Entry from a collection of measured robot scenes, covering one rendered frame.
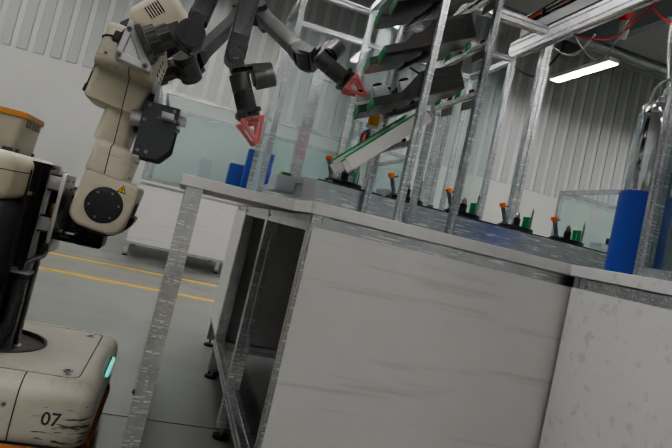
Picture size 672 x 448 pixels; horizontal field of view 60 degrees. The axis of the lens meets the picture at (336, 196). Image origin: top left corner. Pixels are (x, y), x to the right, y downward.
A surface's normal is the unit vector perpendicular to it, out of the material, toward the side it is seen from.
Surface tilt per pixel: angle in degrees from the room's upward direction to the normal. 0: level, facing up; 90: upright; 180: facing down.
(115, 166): 90
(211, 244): 90
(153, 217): 90
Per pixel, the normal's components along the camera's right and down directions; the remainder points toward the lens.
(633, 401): -0.94, -0.24
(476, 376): 0.25, 0.00
